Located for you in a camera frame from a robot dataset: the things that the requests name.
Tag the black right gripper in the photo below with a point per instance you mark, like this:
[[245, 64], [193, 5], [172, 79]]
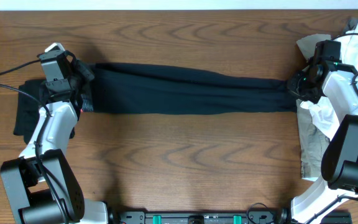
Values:
[[293, 84]]

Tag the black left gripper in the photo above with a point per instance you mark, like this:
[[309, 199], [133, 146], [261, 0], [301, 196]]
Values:
[[84, 86]]

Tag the black leggings with red waistband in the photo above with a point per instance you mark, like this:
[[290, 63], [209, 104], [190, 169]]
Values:
[[129, 88]]

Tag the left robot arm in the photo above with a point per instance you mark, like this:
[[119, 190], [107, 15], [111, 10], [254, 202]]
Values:
[[40, 184]]

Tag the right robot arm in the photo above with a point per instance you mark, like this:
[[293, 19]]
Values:
[[338, 181]]

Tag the folded black garment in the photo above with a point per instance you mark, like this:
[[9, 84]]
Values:
[[27, 115]]

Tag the khaki beige garment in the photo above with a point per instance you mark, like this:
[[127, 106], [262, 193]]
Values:
[[313, 142]]

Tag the white printed t-shirt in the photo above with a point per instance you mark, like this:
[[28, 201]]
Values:
[[323, 115]]

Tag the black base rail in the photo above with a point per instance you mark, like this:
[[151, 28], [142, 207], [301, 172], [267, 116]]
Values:
[[252, 216]]

